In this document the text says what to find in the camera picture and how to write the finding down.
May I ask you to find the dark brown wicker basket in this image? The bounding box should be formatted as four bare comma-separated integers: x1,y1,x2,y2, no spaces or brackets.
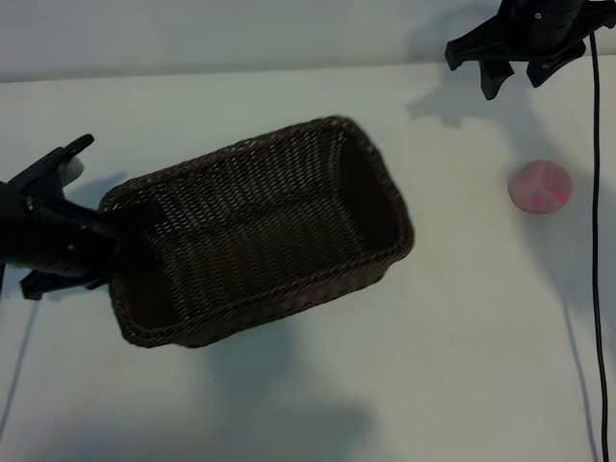
98,115,416,350

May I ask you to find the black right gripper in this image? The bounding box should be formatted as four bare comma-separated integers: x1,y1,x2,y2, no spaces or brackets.
446,0,616,101

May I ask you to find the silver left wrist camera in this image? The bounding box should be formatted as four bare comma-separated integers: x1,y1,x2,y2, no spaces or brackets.
62,156,87,183

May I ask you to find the pink peach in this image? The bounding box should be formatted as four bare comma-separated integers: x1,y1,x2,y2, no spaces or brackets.
508,159,575,214

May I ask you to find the thin black cable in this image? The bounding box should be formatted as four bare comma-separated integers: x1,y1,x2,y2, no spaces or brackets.
588,33,611,462

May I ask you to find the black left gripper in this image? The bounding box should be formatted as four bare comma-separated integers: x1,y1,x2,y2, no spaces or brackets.
0,134,166,301

